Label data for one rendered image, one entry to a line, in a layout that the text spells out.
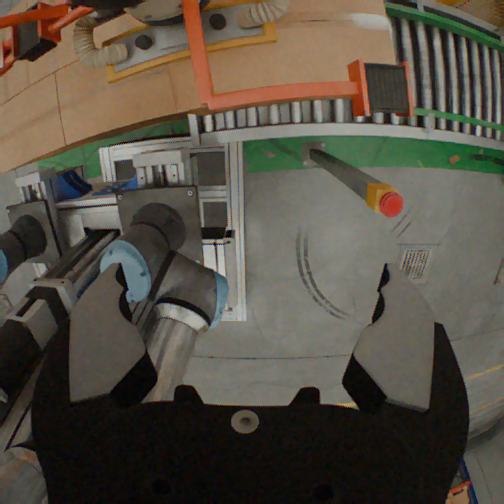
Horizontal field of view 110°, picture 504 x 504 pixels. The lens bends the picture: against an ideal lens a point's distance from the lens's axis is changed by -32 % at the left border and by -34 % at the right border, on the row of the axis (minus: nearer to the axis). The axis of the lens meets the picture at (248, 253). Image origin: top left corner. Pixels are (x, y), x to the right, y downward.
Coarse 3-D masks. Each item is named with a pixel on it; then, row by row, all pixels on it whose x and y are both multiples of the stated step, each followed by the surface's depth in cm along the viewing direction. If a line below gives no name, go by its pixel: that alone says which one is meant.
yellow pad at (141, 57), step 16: (240, 0) 32; (256, 0) 32; (208, 16) 33; (224, 16) 33; (128, 32) 34; (144, 32) 34; (208, 32) 35; (224, 32) 35; (240, 32) 35; (256, 32) 35; (272, 32) 35; (128, 48) 36; (144, 48) 35; (176, 48) 36; (208, 48) 37; (224, 48) 37; (128, 64) 37; (144, 64) 38; (160, 64) 39; (112, 80) 39
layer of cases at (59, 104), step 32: (32, 0) 56; (0, 32) 60; (64, 32) 70; (96, 32) 73; (32, 64) 76; (64, 64) 79; (0, 96) 81; (32, 96) 85; (64, 96) 87; (96, 96) 89; (128, 96) 90; (160, 96) 91; (0, 128) 90; (32, 128) 93; (64, 128) 95; (96, 128) 96; (128, 128) 116; (0, 160) 99; (32, 160) 107
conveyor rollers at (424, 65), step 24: (408, 24) 68; (408, 48) 74; (432, 48) 73; (480, 48) 66; (456, 72) 74; (480, 72) 71; (456, 96) 80; (480, 96) 77; (312, 120) 96; (336, 120) 94; (360, 120) 92; (408, 120) 91
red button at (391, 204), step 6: (390, 192) 59; (396, 192) 60; (384, 198) 60; (390, 198) 59; (396, 198) 59; (402, 198) 59; (384, 204) 60; (390, 204) 60; (396, 204) 60; (402, 204) 60; (384, 210) 61; (390, 210) 61; (396, 210) 60; (390, 216) 62
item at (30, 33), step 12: (24, 24) 21; (36, 24) 22; (48, 24) 23; (12, 36) 21; (24, 36) 23; (36, 36) 23; (48, 36) 24; (60, 36) 27; (12, 48) 22; (24, 48) 24; (36, 48) 25; (48, 48) 27
